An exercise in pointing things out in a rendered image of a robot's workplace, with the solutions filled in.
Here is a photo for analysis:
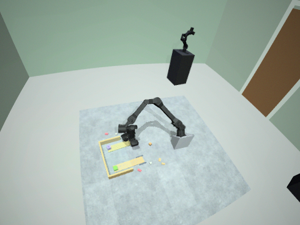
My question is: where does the yellow speckled flat strip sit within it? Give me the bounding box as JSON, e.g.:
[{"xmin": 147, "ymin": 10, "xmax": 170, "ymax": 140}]
[{"xmin": 130, "ymin": 157, "xmax": 144, "ymax": 166}]

